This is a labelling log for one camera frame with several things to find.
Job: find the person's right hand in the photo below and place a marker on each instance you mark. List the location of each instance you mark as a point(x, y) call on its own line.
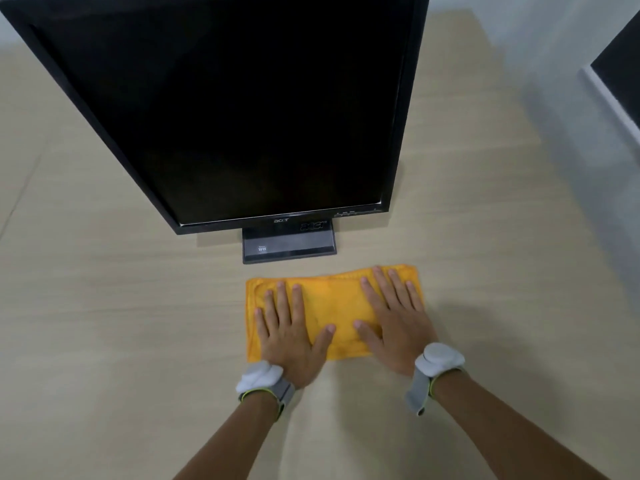
point(395, 329)

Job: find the person's left hand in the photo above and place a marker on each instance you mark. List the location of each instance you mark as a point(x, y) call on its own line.
point(287, 344)

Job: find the person's right thumb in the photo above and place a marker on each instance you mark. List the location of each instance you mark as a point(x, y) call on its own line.
point(366, 334)

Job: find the person's right middle finger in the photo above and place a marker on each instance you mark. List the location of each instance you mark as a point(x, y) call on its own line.
point(384, 286)

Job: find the person's left thumb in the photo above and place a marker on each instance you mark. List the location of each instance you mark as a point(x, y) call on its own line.
point(324, 339)

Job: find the person's left middle finger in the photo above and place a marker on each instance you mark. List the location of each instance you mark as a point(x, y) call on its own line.
point(283, 299)

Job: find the person's left little finger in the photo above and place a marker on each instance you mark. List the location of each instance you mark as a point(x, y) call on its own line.
point(260, 322)

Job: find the person's right little finger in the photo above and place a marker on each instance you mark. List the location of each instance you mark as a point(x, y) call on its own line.
point(416, 297)

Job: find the yellow cloth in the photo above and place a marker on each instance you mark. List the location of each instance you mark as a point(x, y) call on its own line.
point(332, 307)

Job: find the person's right forearm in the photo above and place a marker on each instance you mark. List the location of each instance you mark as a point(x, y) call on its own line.
point(515, 429)

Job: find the person's left forearm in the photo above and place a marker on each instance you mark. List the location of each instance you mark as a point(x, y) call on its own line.
point(230, 439)

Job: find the white grey wrist tracker band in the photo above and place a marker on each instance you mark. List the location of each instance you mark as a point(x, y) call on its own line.
point(262, 382)
point(430, 369)

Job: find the black computer monitor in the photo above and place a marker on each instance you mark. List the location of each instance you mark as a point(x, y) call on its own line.
point(240, 109)

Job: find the white framed dark window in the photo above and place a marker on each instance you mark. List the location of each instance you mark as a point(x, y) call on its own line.
point(617, 69)

